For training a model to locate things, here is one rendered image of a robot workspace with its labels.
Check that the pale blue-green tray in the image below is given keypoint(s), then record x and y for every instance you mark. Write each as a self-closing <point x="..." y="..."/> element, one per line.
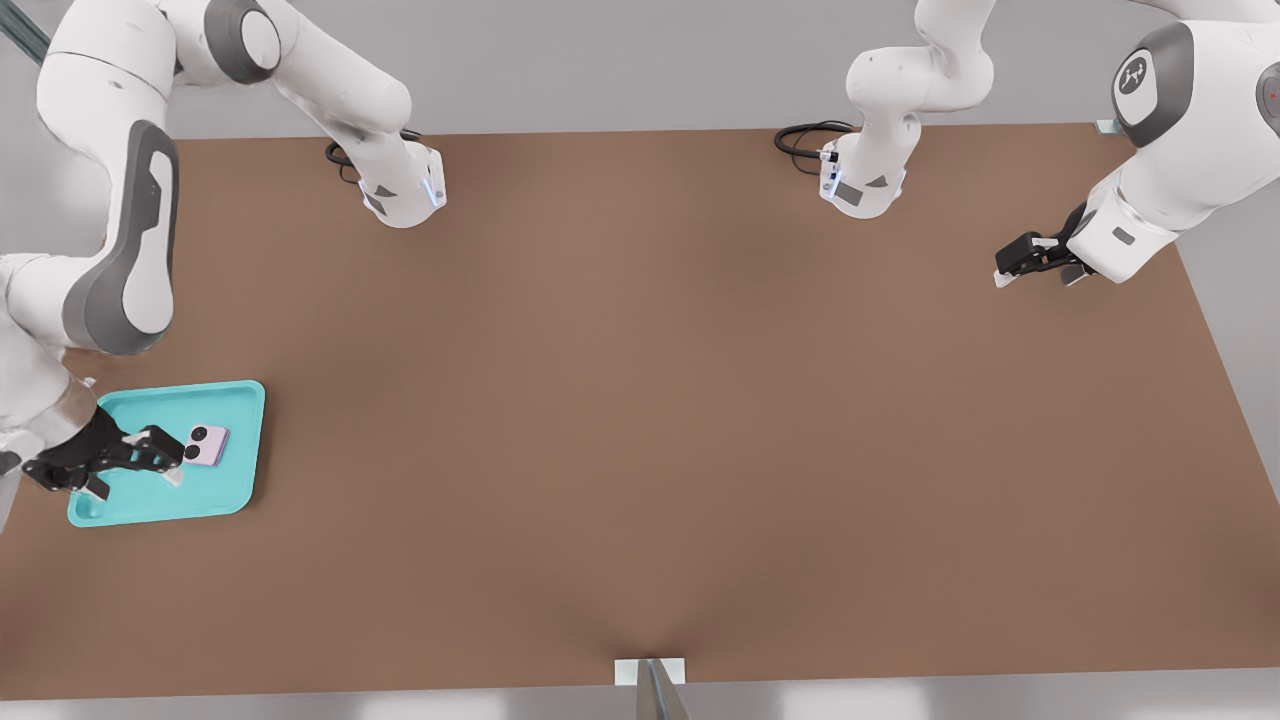
<point x="210" y="490"/>

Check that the pale lilac phone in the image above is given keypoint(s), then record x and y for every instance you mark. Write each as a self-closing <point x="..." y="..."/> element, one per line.
<point x="212" y="447"/>

